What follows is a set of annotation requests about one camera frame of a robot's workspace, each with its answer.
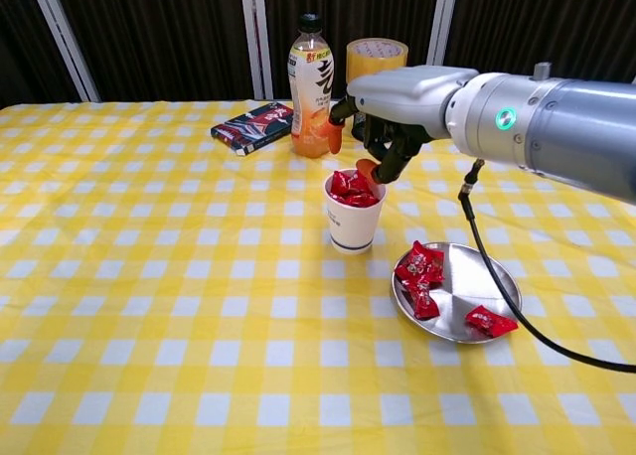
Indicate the orange drink bottle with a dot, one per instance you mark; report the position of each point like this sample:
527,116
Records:
308,127

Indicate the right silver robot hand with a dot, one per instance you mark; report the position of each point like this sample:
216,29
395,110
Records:
402,95

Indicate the black mesh pen holder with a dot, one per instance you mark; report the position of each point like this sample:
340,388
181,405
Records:
359,127

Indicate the dark blue red snack box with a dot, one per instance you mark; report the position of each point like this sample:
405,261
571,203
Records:
253,127

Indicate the white paper cup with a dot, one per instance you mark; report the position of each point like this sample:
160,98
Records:
353,226

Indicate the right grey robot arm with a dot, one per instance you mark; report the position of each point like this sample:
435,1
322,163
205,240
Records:
561,127

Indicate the round steel plate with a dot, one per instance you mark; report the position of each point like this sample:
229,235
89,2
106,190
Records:
467,281

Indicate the black curtain panel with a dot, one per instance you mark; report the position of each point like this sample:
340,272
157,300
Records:
358,8
20,38
159,38
546,18

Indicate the yellowish packing tape roll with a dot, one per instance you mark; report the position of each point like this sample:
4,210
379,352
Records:
377,57

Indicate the red candy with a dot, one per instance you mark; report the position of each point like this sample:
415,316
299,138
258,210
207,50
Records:
359,183
429,254
342,184
415,271
425,301
489,321
360,200

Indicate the yellow white checkered tablecloth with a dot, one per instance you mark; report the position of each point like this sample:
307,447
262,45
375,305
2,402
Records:
149,276

